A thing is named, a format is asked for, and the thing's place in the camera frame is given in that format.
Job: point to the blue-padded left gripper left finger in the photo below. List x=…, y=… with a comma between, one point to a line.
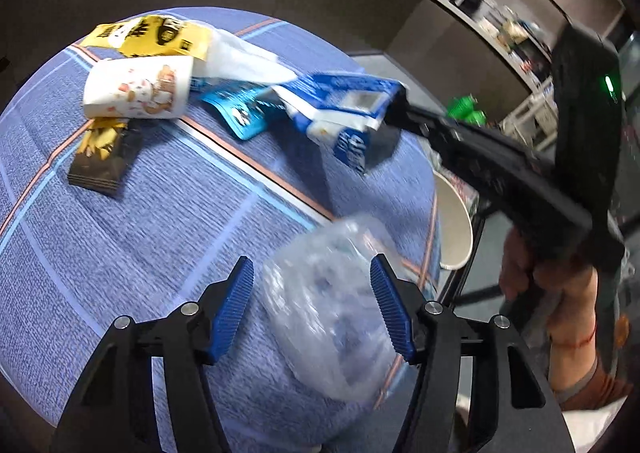
x=111, y=408

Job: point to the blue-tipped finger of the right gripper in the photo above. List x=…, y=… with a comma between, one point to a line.
x=406, y=116

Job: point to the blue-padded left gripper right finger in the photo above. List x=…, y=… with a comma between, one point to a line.
x=512, y=409

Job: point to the blue white milk carton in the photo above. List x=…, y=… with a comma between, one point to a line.
x=344, y=113

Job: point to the clear plastic bag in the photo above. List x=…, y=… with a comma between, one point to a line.
x=318, y=295

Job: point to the yellow snack wrapper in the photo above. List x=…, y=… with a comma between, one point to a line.
x=152, y=35

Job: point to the cream round trash bin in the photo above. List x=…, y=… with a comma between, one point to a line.
x=456, y=234

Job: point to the person's right hand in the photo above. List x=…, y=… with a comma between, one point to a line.
x=573, y=322

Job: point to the green thermos flask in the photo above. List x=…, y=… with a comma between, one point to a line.
x=477, y=118
x=461, y=107

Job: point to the cream plastic storage rack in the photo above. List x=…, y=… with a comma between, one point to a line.
x=535, y=121

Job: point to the light blue snack wrapper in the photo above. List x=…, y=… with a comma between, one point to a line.
x=247, y=108

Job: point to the blue plaid tablecloth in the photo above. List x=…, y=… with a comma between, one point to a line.
x=194, y=201

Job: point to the brown gold snack packet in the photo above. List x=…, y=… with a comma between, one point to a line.
x=105, y=153

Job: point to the white printed paper cup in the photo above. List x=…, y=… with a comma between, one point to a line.
x=147, y=87

